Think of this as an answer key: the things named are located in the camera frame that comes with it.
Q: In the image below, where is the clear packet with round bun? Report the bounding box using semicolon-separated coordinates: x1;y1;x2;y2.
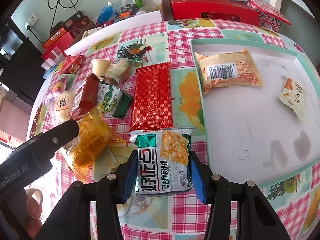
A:
50;91;75;127

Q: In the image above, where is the amber translucent snack packet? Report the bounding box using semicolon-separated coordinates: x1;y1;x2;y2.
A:
59;108;125;181

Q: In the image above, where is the pink fruit snack packet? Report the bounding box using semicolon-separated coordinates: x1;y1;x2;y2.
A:
51;75;67;97

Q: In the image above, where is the green white walnut cake packet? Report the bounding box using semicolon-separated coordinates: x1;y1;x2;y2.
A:
130;127;194;197

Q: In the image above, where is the green white snack packet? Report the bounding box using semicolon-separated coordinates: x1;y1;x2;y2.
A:
96;81;133;119

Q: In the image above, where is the yellow jelly cup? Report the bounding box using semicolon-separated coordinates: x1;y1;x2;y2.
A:
91;59;111;78

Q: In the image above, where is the long red patterned snack packet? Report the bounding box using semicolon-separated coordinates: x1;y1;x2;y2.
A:
130;62;173;132

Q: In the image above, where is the orange barcode bread packet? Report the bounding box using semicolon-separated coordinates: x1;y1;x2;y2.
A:
194;48;263;95

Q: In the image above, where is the left hand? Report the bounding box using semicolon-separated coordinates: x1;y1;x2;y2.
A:
6;188;43;240

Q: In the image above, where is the white tray with teal rim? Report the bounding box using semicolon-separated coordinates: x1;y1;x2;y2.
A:
190;38;319;183

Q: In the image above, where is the black cabinet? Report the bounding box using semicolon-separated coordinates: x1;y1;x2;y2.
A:
1;18;44;106

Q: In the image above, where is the red triangular snack packet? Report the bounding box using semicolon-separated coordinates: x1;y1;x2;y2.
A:
61;55;84;74

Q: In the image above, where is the clear plastic box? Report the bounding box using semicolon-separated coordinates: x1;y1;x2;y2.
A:
41;47;65;70

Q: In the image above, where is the large red box at left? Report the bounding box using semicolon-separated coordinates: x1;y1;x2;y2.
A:
41;32;76;60

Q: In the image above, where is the cream orange snack packet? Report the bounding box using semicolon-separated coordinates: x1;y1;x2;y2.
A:
278;76;305;122

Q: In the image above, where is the clear packet with green edges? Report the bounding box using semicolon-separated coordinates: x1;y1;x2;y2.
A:
102;58;132;85

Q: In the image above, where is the orange red flat box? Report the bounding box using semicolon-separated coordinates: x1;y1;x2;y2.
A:
42;27;67;50

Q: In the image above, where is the blue water bottle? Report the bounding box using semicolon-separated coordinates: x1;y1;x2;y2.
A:
95;2;113;27

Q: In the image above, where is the white foam board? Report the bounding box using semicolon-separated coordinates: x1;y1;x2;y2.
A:
64;10;163;56

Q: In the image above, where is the cardboard box of clutter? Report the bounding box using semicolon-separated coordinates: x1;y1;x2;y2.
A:
72;0;176;43

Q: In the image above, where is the red patterned lid box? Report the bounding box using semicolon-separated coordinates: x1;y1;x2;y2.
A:
247;0;291;32

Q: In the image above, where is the large red gift box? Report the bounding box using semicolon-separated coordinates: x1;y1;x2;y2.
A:
169;0;259;26

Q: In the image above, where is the wall power socket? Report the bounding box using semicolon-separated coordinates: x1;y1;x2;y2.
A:
24;13;39;30

